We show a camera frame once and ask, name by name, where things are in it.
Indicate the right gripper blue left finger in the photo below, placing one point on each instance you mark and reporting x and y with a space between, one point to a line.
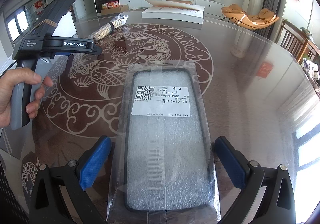
47 202

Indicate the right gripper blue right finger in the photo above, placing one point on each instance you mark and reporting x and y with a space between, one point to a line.
278 202

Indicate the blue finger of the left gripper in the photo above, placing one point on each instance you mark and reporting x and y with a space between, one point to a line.
81 50

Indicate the bagged bundle of sticks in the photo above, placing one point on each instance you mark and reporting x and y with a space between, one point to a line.
108 28

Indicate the packaged phone case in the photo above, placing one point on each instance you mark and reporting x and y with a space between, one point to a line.
163 167

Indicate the person's left hand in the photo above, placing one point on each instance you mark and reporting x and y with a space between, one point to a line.
21 92

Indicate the large white storage box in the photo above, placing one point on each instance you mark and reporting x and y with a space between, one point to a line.
66 27

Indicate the cardboard box on floor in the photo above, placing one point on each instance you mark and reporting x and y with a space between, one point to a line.
116 10

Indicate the white box lid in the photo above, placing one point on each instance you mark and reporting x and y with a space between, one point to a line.
173 10

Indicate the wooden dining chair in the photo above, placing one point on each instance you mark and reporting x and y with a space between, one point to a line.
297 43

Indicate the orange lounge chair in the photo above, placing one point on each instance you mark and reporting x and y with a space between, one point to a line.
238 16

